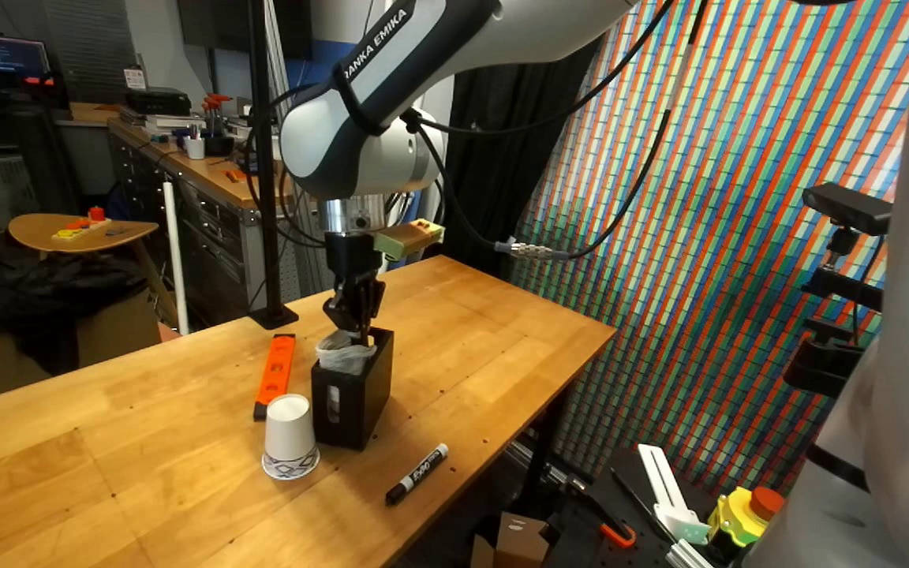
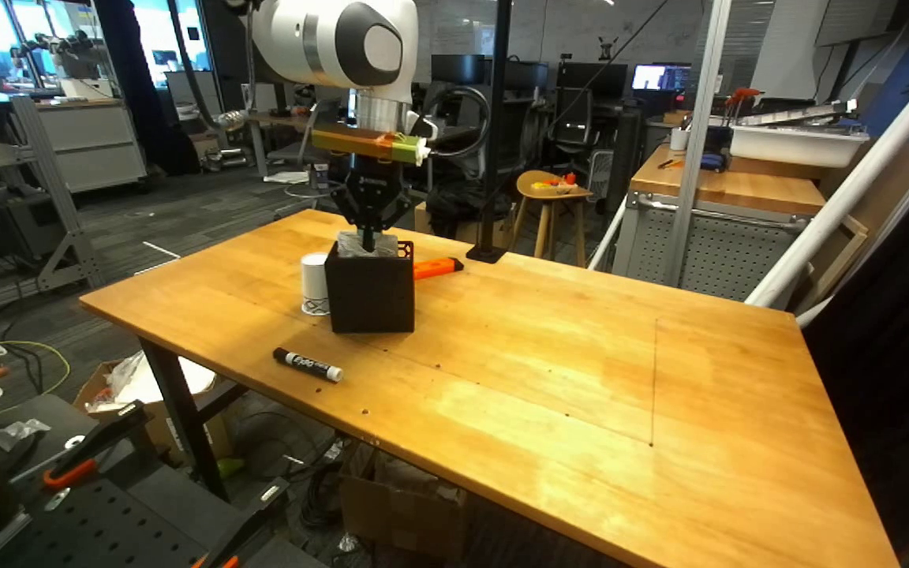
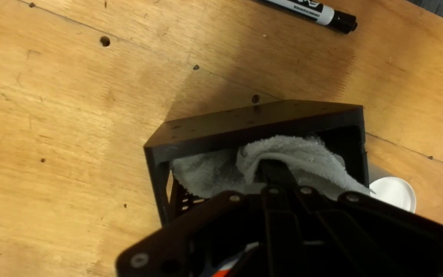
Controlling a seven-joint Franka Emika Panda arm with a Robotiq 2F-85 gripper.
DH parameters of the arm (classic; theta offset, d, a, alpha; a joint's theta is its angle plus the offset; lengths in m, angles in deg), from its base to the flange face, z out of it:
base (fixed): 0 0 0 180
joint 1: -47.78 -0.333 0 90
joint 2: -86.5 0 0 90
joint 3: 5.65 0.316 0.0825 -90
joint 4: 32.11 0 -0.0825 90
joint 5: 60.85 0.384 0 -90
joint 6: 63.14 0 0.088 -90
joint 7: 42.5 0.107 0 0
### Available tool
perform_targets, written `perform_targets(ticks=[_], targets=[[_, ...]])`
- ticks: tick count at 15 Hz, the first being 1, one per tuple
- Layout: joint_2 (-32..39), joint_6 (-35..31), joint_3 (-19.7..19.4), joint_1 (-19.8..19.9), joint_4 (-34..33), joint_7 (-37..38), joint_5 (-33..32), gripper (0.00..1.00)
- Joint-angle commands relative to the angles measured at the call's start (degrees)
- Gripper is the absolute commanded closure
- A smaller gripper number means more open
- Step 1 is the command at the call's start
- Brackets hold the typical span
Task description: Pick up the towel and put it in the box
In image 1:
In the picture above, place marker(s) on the small orange yellow object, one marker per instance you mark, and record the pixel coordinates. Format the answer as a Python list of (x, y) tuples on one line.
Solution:
[(80, 226)]

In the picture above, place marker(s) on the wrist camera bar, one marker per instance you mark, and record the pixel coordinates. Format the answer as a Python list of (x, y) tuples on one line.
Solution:
[(409, 239)]

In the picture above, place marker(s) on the wooden workbench with grey panel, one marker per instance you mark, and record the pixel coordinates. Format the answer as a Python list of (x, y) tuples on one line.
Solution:
[(214, 185)]

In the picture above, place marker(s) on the black curtain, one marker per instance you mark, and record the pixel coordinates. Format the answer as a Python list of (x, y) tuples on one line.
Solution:
[(506, 158)]

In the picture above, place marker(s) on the black dry-erase marker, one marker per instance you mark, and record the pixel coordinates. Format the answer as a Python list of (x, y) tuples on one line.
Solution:
[(418, 475)]

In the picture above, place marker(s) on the small white bottle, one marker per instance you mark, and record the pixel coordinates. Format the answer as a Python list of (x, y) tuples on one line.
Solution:
[(194, 145)]

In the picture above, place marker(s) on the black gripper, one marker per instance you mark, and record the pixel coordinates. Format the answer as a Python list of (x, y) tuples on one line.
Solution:
[(352, 264)]

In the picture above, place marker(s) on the white rail piece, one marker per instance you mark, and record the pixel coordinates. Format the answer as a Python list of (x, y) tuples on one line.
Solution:
[(670, 489)]

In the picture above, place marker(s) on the black camera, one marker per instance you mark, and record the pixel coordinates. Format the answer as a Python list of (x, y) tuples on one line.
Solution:
[(845, 205)]

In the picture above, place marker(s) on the thin white pole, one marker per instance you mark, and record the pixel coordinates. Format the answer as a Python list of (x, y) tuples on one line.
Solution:
[(175, 264)]

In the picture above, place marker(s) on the round wooden stool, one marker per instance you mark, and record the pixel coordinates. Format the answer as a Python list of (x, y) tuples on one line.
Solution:
[(78, 235)]

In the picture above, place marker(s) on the yellow red emergency stop button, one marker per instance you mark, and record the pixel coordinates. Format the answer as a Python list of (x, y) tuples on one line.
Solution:
[(746, 511)]

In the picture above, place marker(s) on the black camera stand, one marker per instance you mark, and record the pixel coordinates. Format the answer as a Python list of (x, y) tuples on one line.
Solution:
[(835, 316)]

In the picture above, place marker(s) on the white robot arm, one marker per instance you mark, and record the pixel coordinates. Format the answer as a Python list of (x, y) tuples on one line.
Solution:
[(339, 145)]

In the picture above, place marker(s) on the black perforated box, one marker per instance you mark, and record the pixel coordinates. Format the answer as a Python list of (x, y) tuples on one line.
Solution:
[(354, 415)]

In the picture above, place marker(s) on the black table leg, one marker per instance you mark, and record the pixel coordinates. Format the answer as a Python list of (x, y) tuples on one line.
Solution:
[(549, 451)]

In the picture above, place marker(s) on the dark jacket pile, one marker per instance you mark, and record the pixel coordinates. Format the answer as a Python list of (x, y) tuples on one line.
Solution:
[(56, 296)]

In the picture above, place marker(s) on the colourful patterned curtain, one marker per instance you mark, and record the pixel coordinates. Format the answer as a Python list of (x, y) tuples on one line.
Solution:
[(686, 335)]

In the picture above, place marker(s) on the black pole with base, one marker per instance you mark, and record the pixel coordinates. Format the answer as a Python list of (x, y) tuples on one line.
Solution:
[(266, 242)]

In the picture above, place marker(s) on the white waffle-weave towel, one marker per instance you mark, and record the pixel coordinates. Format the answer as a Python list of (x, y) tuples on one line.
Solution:
[(346, 351)]

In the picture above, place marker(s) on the cardboard box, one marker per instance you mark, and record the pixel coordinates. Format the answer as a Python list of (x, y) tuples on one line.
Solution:
[(520, 538)]

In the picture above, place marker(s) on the white paper cup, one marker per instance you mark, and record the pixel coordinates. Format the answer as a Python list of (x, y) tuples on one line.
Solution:
[(288, 437)]

